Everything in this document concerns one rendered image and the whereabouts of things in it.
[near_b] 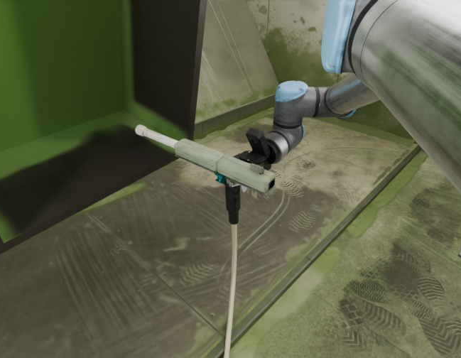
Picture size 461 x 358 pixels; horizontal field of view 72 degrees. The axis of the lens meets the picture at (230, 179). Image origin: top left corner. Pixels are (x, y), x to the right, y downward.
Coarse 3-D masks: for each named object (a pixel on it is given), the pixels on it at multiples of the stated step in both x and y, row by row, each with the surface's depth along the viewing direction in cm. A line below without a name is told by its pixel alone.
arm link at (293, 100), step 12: (288, 84) 95; (300, 84) 94; (276, 96) 95; (288, 96) 92; (300, 96) 92; (312, 96) 93; (276, 108) 96; (288, 108) 94; (300, 108) 94; (312, 108) 94; (276, 120) 98; (288, 120) 96; (300, 120) 98
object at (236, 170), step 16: (144, 128) 98; (176, 144) 88; (192, 144) 88; (192, 160) 86; (208, 160) 82; (224, 160) 81; (240, 160) 81; (240, 176) 78; (256, 176) 75; (272, 176) 75
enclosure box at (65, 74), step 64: (0, 0) 74; (64, 0) 85; (128, 0) 94; (192, 0) 80; (0, 64) 81; (64, 64) 94; (128, 64) 107; (192, 64) 90; (0, 128) 88; (64, 128) 104; (128, 128) 111; (192, 128) 100; (0, 192) 80; (64, 192) 83
